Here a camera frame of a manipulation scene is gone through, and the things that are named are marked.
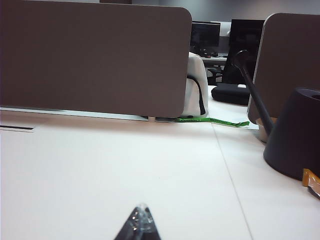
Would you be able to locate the black cushion case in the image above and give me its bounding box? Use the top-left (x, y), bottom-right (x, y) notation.
top-left (211, 83), bottom-right (251, 106)

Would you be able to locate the small black computer monitor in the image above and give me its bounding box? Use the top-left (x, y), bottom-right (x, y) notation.
top-left (190, 21), bottom-right (222, 49)

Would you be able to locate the green tape strip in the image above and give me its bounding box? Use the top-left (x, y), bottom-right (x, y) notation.
top-left (174, 116), bottom-right (251, 128)

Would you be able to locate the wide brown partition panel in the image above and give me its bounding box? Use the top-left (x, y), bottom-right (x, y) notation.
top-left (0, 0), bottom-right (193, 119)

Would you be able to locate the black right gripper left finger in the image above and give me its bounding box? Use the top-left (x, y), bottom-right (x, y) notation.
top-left (113, 202), bottom-right (146, 240)

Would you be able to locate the narrow brown partition panel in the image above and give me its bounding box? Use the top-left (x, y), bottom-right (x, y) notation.
top-left (246, 12), bottom-right (320, 126)

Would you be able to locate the large black computer monitor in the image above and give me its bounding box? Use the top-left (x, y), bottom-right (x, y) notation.
top-left (221, 19), bottom-right (266, 85)

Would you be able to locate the white bag with black strap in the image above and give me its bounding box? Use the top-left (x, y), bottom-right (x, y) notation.
top-left (185, 52), bottom-right (209, 119)

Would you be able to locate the orange snack wrapper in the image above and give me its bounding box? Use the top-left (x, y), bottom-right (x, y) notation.
top-left (301, 168), bottom-right (320, 200)

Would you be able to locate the black office chair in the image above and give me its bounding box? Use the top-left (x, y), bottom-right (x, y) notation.
top-left (206, 66), bottom-right (224, 86)

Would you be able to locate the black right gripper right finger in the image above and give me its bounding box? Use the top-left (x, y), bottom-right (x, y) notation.
top-left (142, 202), bottom-right (161, 240)

